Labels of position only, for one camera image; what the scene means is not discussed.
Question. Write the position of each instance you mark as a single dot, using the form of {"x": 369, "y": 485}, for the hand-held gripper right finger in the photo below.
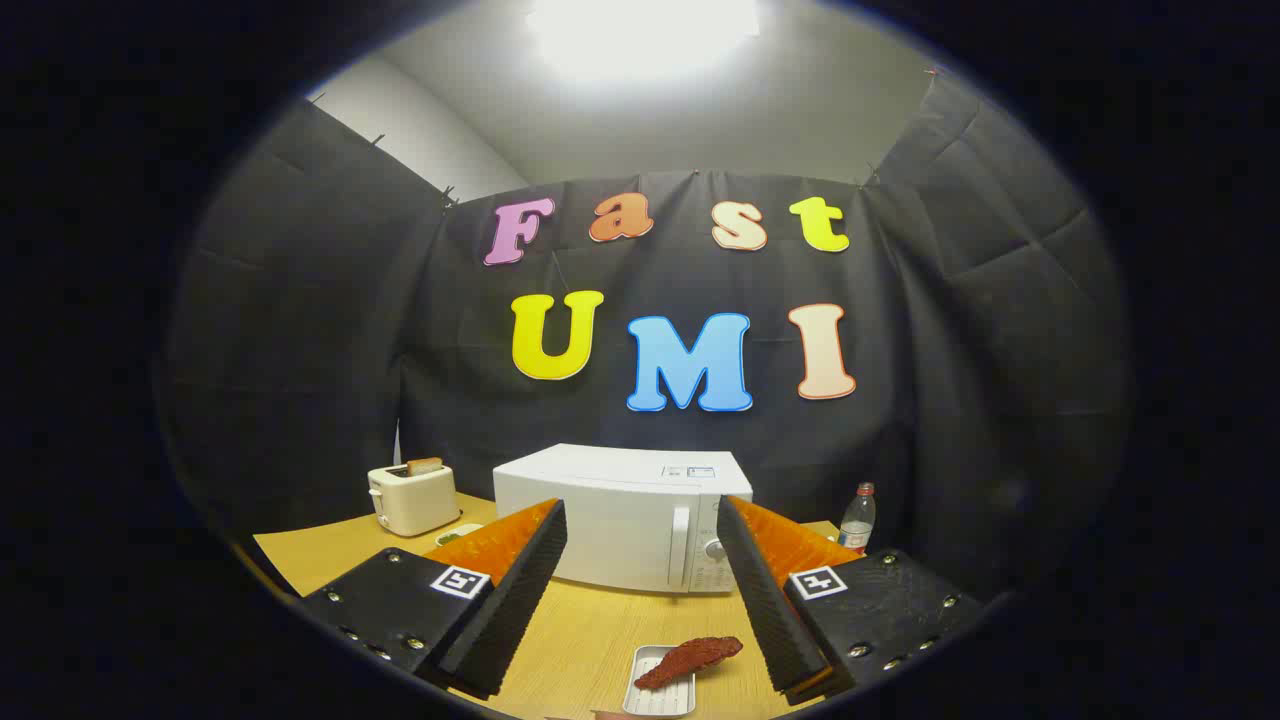
{"x": 760, "y": 600}

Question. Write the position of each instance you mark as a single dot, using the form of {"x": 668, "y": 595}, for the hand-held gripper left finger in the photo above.
{"x": 520, "y": 600}

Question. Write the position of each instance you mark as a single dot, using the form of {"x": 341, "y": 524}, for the red dried sausage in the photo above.
{"x": 690, "y": 655}

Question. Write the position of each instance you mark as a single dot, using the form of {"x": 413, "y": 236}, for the white toaster oven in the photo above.
{"x": 620, "y": 500}

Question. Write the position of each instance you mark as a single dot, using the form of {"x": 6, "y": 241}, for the cream toaster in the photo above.
{"x": 415, "y": 500}

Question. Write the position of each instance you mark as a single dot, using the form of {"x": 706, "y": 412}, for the white divided dish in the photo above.
{"x": 458, "y": 535}

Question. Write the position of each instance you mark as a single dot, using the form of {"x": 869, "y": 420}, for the clear plastic water bottle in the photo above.
{"x": 857, "y": 520}

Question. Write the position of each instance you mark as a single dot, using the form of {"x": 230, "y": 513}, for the small white ribbed tray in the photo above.
{"x": 660, "y": 702}

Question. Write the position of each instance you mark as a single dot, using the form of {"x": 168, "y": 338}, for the bread slice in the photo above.
{"x": 424, "y": 466}

